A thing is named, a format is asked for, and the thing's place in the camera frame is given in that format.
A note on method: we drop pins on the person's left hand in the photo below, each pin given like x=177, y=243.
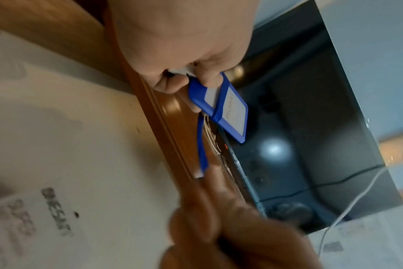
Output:
x=181, y=34

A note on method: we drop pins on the person's right hand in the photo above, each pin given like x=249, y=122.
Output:
x=241, y=236

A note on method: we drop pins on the wooden drawer with white bottom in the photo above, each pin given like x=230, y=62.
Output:
x=72, y=118

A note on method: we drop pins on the white charger box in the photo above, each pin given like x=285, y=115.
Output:
x=32, y=231

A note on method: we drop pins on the printed newspaper sheet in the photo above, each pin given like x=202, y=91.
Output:
x=371, y=241

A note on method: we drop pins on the black television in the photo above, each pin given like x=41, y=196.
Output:
x=304, y=118

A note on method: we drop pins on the beige wall lamp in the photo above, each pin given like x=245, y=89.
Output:
x=397, y=147

